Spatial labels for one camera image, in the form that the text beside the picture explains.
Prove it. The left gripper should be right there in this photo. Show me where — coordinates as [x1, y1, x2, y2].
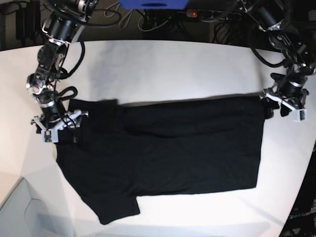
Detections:
[263, 80, 309, 119]

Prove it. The black graphic t-shirt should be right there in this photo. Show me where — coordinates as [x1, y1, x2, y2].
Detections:
[56, 96, 265, 225]

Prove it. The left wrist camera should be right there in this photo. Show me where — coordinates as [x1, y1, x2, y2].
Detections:
[292, 109, 308, 122]

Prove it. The black device on floor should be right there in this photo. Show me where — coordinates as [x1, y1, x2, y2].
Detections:
[15, 0, 41, 40]

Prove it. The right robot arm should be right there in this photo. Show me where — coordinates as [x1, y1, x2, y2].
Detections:
[26, 0, 97, 143]

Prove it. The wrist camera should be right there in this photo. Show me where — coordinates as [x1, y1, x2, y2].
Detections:
[292, 109, 308, 122]
[41, 129, 59, 143]

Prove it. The blue box overhead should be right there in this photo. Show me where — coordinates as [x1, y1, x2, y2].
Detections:
[119, 0, 189, 9]

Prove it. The black power strip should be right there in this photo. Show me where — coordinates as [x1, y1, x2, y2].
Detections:
[185, 9, 241, 23]

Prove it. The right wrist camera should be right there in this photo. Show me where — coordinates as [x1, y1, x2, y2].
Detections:
[41, 129, 59, 143]

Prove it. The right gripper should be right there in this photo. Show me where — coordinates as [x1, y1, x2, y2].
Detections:
[31, 105, 89, 143]

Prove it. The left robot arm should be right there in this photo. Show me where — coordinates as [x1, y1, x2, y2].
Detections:
[238, 0, 316, 122]

